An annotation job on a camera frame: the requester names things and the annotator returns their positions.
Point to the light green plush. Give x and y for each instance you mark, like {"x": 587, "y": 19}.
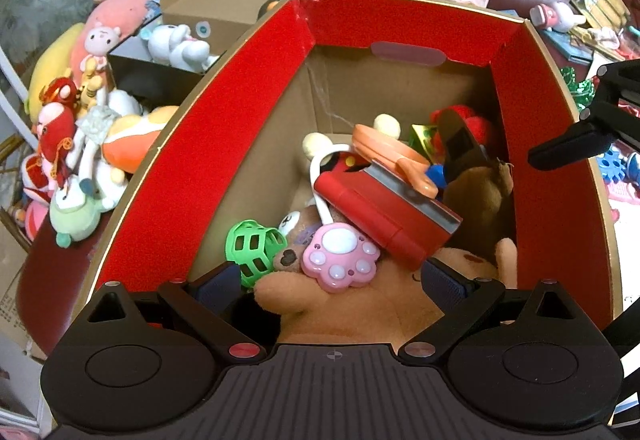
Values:
{"x": 75, "y": 220}

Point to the white plush blue ears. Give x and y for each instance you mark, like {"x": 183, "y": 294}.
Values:
{"x": 175, "y": 45}

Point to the white pink-faced plush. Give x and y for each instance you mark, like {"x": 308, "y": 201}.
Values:
{"x": 100, "y": 38}

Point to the long pink plush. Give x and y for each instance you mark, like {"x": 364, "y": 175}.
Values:
{"x": 120, "y": 5}

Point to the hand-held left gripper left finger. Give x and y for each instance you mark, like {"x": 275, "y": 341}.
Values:
{"x": 217, "y": 289}

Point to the red cardboard box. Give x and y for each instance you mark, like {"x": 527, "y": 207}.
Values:
{"x": 210, "y": 145}

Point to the green plastic cage toy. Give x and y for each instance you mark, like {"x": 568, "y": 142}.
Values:
{"x": 250, "y": 245}

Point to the yellow banana plush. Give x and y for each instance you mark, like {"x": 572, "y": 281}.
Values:
{"x": 50, "y": 60}

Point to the blue plastic gear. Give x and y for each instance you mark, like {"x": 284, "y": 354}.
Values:
{"x": 612, "y": 165}

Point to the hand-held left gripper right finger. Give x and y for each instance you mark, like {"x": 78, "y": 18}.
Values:
{"x": 445, "y": 286}

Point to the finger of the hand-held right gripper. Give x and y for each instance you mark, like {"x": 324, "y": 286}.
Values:
{"x": 565, "y": 148}

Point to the tan teddy bear plush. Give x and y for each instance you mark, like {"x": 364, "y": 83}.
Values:
{"x": 360, "y": 315}

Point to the white long plush figure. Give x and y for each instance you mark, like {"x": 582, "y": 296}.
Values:
{"x": 95, "y": 155}

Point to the orange plastic toy pan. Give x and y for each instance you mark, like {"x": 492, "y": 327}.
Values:
{"x": 385, "y": 145}

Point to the pink plastic toy tray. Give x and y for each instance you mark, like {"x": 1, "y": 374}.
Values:
{"x": 625, "y": 192}

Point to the red plush balls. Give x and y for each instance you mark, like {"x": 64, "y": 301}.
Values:
{"x": 477, "y": 130}

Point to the small white pink plush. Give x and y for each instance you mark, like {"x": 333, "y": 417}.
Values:
{"x": 560, "y": 15}

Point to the red costume plush figure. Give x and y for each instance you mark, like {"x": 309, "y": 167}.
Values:
{"x": 55, "y": 130}

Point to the green tinsel decoration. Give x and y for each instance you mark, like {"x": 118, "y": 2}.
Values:
{"x": 580, "y": 88}

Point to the red plastic case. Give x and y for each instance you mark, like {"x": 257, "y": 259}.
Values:
{"x": 380, "y": 215}

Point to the orange white plush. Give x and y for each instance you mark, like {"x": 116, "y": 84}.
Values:
{"x": 135, "y": 140}

